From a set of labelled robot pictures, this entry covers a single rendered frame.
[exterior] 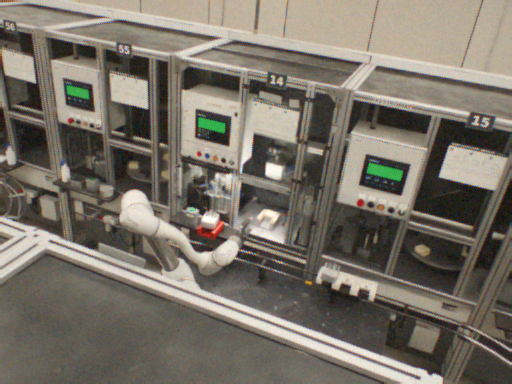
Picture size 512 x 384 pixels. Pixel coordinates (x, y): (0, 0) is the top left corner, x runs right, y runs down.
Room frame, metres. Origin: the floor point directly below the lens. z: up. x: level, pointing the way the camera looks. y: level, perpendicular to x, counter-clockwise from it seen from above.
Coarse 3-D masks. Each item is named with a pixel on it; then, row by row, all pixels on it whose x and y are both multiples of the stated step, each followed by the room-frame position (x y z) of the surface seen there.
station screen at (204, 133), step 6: (198, 114) 2.69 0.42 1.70; (216, 120) 2.64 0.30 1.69; (222, 120) 2.63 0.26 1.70; (198, 132) 2.68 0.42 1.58; (204, 132) 2.67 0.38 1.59; (210, 132) 2.66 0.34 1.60; (216, 132) 2.64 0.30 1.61; (222, 132) 2.63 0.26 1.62; (204, 138) 2.67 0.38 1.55; (210, 138) 2.66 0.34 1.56; (216, 138) 2.64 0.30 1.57; (222, 138) 2.63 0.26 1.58
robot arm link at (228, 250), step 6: (228, 240) 2.11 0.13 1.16; (222, 246) 2.04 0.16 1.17; (228, 246) 2.04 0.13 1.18; (234, 246) 2.06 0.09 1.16; (216, 252) 2.01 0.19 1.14; (222, 252) 1.99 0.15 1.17; (228, 252) 2.00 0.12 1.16; (234, 252) 2.03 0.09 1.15; (216, 258) 1.97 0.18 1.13; (222, 258) 1.96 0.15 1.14; (228, 258) 1.97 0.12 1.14; (222, 264) 1.96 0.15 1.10
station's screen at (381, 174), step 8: (368, 160) 2.32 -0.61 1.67; (368, 168) 2.32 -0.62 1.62; (376, 168) 2.31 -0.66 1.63; (384, 168) 2.29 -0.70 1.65; (392, 168) 2.28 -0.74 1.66; (400, 168) 2.26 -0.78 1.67; (368, 176) 2.32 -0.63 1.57; (376, 176) 2.30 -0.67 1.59; (384, 176) 2.29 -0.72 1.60; (392, 176) 2.27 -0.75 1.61; (400, 176) 2.26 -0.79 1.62; (368, 184) 2.31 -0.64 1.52; (376, 184) 2.30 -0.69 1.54; (384, 184) 2.28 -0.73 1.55; (392, 184) 2.27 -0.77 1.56; (400, 184) 2.26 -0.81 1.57
